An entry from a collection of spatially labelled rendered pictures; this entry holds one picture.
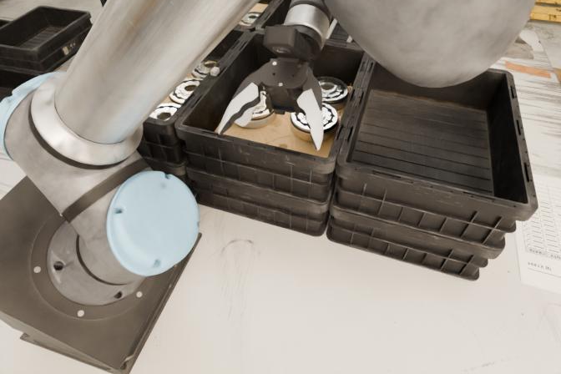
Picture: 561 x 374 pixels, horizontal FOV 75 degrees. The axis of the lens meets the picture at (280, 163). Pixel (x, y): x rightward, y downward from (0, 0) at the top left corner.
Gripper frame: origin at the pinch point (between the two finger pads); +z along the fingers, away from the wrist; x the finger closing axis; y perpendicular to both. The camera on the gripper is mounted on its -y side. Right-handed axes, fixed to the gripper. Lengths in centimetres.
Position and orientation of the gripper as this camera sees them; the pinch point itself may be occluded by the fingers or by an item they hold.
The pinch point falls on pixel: (265, 140)
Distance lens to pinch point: 51.7
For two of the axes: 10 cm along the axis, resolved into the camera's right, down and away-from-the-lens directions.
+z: -2.6, 8.9, -3.6
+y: 1.9, 4.2, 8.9
